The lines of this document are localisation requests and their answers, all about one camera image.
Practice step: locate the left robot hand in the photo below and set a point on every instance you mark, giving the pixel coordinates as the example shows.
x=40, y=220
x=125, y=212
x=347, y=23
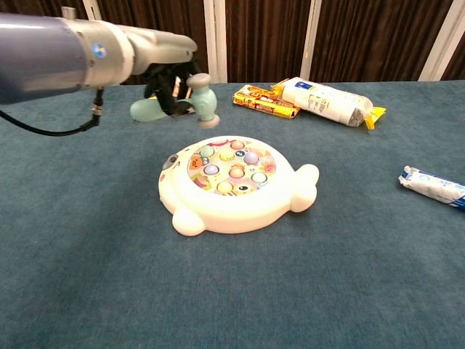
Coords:
x=160, y=47

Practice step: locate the light blue toy bottle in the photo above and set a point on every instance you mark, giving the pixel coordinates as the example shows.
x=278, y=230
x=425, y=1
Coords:
x=203, y=102

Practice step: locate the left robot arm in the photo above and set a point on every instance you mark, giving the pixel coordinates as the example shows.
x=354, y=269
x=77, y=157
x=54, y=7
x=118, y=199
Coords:
x=43, y=58

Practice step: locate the white fish-shaped toy board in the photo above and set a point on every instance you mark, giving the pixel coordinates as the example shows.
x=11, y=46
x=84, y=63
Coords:
x=236, y=196

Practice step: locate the dark brown pleated curtain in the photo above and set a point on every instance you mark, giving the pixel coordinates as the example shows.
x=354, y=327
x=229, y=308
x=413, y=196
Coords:
x=265, y=36

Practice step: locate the yellow red snack package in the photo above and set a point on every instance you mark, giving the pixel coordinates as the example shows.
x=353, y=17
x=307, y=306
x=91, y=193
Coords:
x=261, y=102

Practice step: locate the white biscuit package yellow end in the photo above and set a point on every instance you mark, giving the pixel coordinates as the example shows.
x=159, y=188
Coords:
x=327, y=100

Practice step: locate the blue felt table mat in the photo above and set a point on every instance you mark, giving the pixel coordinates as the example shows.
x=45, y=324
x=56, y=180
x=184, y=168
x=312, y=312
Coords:
x=109, y=236

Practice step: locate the blue white toothpaste tube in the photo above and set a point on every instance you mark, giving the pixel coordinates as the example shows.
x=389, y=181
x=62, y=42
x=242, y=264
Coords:
x=432, y=185

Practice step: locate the white double frame post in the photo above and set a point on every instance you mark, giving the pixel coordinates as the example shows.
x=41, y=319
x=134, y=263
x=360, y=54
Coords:
x=215, y=40

